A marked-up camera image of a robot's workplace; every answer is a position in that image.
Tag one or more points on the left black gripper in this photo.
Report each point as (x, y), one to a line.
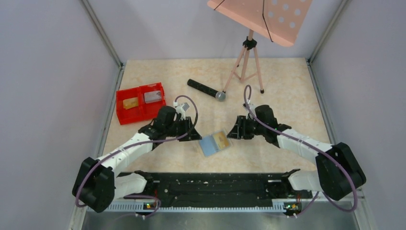
(184, 127)

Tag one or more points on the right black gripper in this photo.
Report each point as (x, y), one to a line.
(246, 127)

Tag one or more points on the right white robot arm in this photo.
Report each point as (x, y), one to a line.
(337, 170)

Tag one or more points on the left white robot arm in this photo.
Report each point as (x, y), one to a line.
(99, 182)

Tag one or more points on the gold card in holder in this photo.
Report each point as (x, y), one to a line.
(221, 140)

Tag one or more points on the silver card in bin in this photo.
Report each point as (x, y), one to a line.
(152, 97)

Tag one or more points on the gold card in bin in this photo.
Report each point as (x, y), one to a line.
(130, 103)

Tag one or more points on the black handheld microphone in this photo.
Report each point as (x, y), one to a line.
(219, 95)

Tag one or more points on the red plastic bin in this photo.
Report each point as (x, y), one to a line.
(145, 111)

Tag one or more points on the pink music stand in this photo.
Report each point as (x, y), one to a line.
(277, 20)

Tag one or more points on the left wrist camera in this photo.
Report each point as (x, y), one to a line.
(181, 109)

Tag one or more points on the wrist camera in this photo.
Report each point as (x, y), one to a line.
(181, 109)
(249, 107)

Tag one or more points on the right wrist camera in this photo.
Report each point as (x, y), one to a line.
(249, 107)

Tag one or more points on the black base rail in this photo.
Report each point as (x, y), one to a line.
(219, 190)

